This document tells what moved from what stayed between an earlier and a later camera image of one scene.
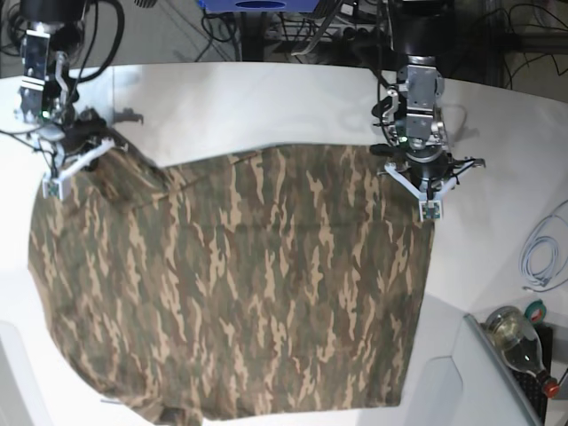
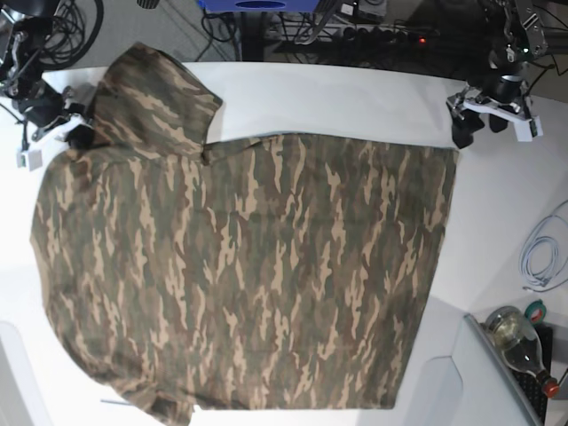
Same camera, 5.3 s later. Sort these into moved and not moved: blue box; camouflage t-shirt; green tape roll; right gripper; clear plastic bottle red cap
Moved: right gripper; camouflage t-shirt
Not moved: green tape roll; blue box; clear plastic bottle red cap
